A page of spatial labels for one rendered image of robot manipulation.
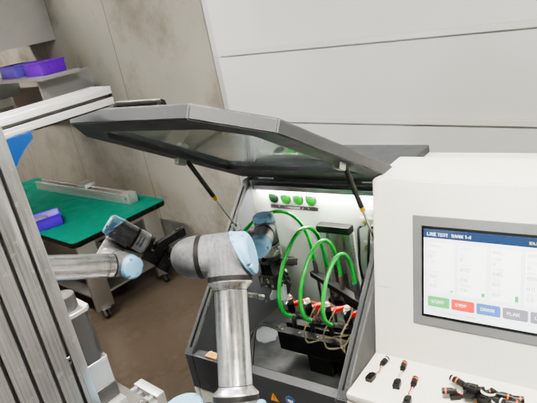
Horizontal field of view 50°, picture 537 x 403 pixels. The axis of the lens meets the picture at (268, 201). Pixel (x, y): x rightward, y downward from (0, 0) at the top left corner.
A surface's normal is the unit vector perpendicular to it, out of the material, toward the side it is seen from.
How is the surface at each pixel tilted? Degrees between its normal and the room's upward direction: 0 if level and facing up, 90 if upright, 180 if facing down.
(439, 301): 76
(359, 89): 90
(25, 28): 90
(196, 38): 90
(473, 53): 90
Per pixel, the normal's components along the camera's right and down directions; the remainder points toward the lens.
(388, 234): -0.59, 0.16
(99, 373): 0.73, 0.11
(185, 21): -0.66, 0.38
